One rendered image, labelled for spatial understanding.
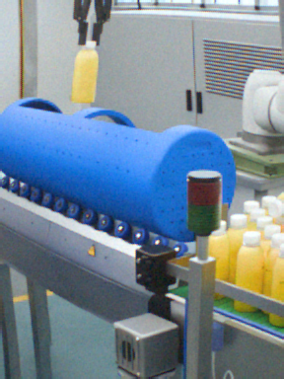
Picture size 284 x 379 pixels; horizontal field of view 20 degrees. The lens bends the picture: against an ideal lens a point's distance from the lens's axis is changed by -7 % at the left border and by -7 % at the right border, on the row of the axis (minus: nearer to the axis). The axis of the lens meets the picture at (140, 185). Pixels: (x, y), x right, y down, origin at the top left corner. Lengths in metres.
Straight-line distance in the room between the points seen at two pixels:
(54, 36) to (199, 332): 6.28
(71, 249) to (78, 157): 0.28
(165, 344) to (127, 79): 3.26
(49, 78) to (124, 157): 5.64
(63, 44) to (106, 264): 5.63
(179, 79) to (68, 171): 2.30
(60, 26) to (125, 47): 2.84
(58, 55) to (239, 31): 3.85
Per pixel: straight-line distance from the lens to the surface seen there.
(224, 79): 4.24
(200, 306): 1.57
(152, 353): 1.83
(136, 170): 2.06
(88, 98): 2.24
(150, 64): 4.75
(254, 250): 1.76
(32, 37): 3.40
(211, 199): 1.50
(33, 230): 2.57
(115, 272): 2.22
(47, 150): 2.40
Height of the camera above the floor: 1.61
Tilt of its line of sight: 14 degrees down
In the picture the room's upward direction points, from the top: 1 degrees counter-clockwise
